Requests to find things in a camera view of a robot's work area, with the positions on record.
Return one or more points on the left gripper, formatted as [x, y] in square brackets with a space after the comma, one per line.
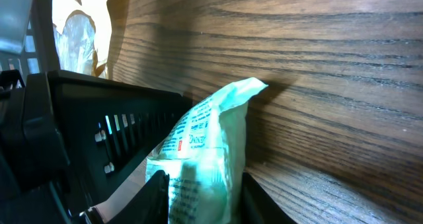
[108, 129]

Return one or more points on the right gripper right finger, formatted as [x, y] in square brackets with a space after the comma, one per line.
[257, 207]

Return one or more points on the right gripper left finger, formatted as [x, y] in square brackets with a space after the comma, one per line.
[150, 205]

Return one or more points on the teal tissue pack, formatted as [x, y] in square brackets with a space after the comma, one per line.
[204, 156]

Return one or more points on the brown white snack bag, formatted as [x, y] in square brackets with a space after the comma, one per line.
[84, 31]

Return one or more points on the grey plastic shopping basket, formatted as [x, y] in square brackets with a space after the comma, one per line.
[27, 38]

